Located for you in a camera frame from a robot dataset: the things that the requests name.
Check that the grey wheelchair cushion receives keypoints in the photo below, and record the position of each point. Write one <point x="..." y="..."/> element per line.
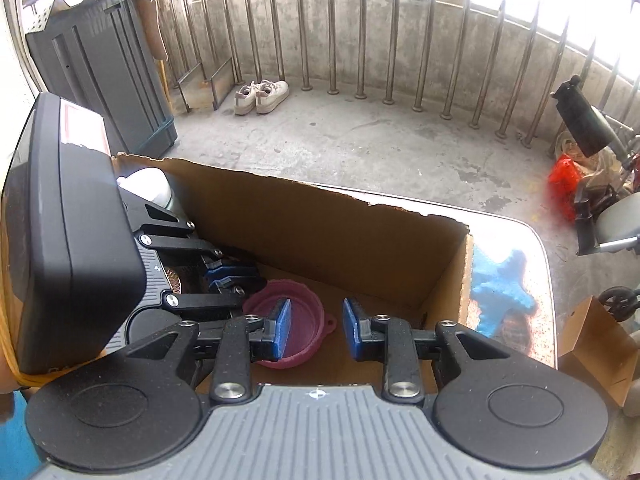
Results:
<point x="620" y="225"/>

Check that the pink round bowl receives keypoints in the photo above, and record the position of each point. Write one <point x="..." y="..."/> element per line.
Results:
<point x="310" y="320"/>

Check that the metal balcony railing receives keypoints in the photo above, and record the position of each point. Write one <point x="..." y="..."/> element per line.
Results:
<point x="332" y="35"/>

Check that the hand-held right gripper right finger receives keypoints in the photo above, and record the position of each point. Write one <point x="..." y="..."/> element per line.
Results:
<point x="352" y="330"/>

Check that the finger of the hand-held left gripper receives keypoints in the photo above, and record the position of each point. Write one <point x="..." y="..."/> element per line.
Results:
<point x="210" y="301"/>
<point x="180" y="244"/>

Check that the white perforated board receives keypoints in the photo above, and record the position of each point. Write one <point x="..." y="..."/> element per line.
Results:
<point x="47" y="15"/>

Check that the grey plastic cabinet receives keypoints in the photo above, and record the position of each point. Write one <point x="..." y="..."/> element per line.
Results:
<point x="110" y="75"/>

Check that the small cardboard carton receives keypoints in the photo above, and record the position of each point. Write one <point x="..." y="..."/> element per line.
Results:
<point x="600" y="355"/>

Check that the brown padded roll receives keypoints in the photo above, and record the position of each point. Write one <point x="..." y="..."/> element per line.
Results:
<point x="152" y="20"/>

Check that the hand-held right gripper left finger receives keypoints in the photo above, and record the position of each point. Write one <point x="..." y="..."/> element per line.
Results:
<point x="282" y="330"/>

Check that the beige sneaker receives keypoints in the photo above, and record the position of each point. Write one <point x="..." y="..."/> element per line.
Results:
<point x="272" y="95"/>
<point x="246" y="99"/>

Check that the wheelchair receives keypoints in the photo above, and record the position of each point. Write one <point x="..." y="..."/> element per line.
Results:
<point x="582" y="120"/>

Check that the beige plastic bag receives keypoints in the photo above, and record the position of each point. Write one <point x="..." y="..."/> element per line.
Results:
<point x="607" y="162"/>

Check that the metal floor rack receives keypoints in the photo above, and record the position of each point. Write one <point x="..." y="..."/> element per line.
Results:
<point x="215" y="75"/>

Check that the brown cardboard box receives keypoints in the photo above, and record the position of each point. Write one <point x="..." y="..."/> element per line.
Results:
<point x="325" y="240"/>

